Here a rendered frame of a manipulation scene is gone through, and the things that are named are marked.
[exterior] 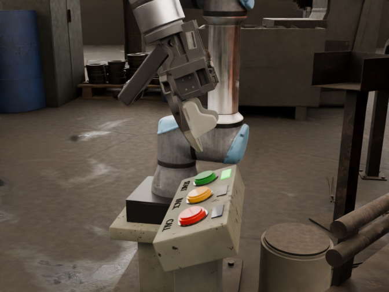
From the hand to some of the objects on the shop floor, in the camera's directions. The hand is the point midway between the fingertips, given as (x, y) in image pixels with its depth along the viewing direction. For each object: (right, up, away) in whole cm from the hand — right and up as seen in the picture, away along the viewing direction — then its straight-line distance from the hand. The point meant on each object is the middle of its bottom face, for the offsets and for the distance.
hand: (194, 146), depth 76 cm
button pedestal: (+1, -66, +12) cm, 67 cm away
